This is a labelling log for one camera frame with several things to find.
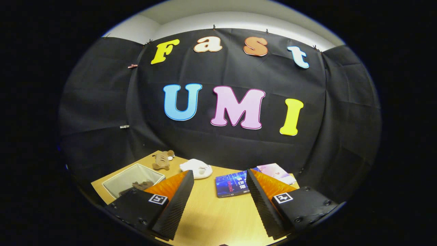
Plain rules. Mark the brown plush toy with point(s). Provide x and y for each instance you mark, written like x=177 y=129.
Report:
x=161 y=160

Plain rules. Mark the white plush toy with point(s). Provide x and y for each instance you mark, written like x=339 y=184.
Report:
x=196 y=167

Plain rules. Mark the black backdrop cloth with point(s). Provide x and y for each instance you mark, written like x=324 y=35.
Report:
x=239 y=71

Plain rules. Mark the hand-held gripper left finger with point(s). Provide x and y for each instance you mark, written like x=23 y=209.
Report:
x=177 y=201

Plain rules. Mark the pink cover book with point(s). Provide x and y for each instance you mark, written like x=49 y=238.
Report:
x=275 y=171

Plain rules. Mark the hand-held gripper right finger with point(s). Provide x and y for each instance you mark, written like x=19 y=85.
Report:
x=261 y=201

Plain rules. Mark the blue cover book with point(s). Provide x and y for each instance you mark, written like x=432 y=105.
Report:
x=232 y=184

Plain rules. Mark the row of black clips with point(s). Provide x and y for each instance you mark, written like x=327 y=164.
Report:
x=214 y=27

